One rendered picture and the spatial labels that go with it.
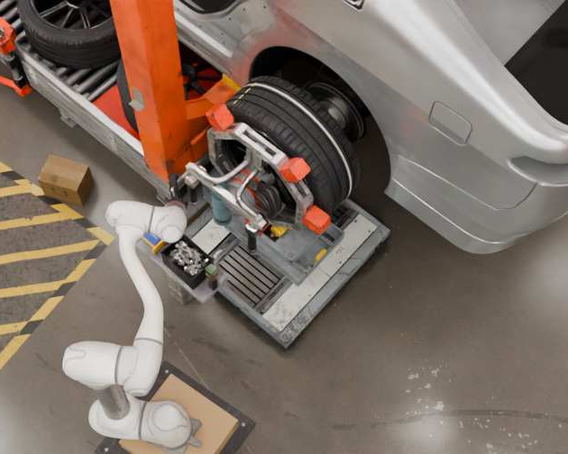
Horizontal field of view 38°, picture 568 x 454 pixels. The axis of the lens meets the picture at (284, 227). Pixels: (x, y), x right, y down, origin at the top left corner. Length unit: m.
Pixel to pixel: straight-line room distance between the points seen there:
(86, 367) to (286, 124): 1.22
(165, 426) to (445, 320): 1.62
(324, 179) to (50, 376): 1.71
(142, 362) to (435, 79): 1.39
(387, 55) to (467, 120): 0.36
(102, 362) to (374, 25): 1.48
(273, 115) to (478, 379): 1.72
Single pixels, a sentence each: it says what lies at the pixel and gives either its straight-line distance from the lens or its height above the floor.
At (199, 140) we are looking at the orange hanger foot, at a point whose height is 0.67.
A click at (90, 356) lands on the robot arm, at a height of 1.24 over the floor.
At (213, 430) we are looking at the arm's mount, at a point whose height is 0.40.
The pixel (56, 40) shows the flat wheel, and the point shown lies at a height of 0.50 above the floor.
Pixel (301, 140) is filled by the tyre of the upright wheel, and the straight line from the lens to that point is 3.30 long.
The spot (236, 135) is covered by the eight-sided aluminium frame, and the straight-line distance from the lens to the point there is 3.35.
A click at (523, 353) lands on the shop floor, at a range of 4.34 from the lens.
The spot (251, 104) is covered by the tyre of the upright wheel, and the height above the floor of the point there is 1.15.
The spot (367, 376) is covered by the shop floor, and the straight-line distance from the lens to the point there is 4.13.
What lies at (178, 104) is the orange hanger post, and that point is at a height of 1.05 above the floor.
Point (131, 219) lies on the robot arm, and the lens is 3.05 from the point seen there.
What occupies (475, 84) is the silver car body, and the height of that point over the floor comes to 1.67.
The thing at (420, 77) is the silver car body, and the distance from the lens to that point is 2.98.
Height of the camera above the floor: 3.92
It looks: 63 degrees down
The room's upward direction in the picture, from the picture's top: 4 degrees clockwise
